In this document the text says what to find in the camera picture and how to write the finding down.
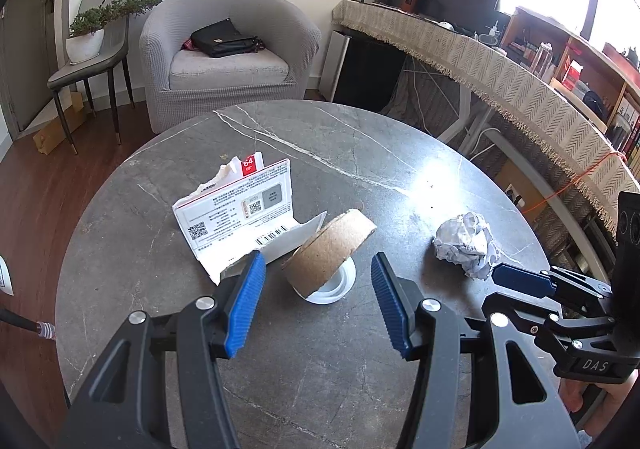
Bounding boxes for grey door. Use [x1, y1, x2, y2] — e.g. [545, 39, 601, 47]
[1, 0, 56, 139]

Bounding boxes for white paper ball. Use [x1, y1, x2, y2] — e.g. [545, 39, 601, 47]
[433, 212, 501, 281]

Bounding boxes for black handbag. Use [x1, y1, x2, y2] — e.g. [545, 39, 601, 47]
[182, 18, 266, 59]

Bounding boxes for wooden bookshelf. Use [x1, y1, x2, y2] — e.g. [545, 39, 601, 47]
[501, 8, 639, 158]

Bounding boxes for potted green plant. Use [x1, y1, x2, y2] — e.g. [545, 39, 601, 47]
[65, 0, 163, 64]

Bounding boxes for brown cardboard tape roll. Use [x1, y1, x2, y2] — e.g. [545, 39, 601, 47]
[283, 209, 376, 305]

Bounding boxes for black monitor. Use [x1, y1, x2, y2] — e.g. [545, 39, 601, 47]
[416, 0, 500, 33]

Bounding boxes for white torn paper box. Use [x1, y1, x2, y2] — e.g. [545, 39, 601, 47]
[172, 152, 326, 284]

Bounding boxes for beige fringed tablecloth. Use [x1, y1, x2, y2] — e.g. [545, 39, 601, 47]
[332, 0, 639, 235]

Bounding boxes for grey side chair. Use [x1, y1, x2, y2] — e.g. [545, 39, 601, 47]
[47, 0, 136, 154]

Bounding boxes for cardboard box on floor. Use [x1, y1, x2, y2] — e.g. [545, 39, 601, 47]
[32, 91, 87, 155]

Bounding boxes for grey armchair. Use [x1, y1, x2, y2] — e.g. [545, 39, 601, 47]
[139, 0, 321, 134]

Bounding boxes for black table leg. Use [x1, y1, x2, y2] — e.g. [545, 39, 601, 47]
[0, 308, 55, 339]

